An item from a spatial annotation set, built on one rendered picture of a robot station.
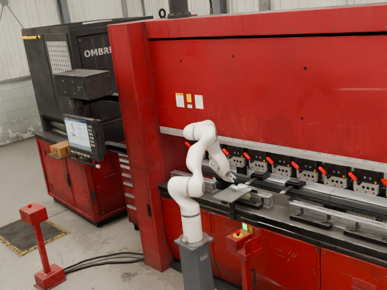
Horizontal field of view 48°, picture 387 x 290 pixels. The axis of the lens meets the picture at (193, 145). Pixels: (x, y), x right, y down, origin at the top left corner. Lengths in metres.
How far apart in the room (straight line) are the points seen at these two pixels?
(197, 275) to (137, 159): 1.43
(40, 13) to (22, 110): 2.01
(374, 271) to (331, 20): 1.56
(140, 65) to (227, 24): 0.91
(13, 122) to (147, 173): 6.12
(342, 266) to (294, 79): 1.26
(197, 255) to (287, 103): 1.15
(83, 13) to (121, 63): 6.56
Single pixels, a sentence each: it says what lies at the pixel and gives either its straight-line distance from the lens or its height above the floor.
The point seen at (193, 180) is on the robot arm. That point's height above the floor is 1.42.
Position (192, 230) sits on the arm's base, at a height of 1.10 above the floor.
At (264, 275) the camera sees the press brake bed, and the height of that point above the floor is 0.35.
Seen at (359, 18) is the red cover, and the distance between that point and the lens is 2.66.
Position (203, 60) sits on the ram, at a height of 1.99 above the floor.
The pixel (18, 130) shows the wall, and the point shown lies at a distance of 9.74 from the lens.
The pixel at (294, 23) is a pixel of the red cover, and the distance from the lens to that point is 2.84.
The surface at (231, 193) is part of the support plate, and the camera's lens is 3.36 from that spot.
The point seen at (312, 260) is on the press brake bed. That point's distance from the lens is 3.22.
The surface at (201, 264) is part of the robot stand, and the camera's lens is 2.81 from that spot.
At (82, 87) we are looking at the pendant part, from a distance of 3.60.
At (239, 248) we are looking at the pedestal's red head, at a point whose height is 0.71.
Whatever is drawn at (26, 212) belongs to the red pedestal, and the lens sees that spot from 4.16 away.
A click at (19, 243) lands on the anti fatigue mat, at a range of 5.43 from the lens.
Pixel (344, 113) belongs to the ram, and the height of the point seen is 1.68.
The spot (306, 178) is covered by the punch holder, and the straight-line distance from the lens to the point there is 3.07.
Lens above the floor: 2.42
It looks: 18 degrees down
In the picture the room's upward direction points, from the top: 6 degrees counter-clockwise
